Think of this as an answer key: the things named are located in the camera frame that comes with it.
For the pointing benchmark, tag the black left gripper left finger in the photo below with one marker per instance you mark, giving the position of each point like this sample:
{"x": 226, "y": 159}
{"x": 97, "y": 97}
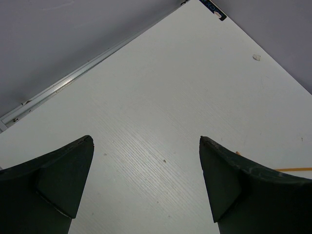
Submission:
{"x": 42, "y": 196}

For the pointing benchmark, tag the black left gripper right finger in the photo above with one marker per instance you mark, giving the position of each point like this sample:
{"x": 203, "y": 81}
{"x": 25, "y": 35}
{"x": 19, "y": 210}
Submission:
{"x": 248, "y": 198}

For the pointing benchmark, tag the aluminium table frame rail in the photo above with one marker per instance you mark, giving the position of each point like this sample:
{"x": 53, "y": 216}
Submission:
{"x": 46, "y": 44}

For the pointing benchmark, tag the small white tape scrap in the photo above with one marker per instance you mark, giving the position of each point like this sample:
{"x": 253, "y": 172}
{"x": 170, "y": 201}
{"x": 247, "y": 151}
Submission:
{"x": 256, "y": 57}

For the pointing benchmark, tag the blue label sticker left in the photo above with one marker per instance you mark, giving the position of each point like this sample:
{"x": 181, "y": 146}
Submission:
{"x": 214, "y": 9}

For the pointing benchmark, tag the orange chopstick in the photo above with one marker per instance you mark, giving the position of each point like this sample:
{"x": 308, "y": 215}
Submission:
{"x": 285, "y": 164}

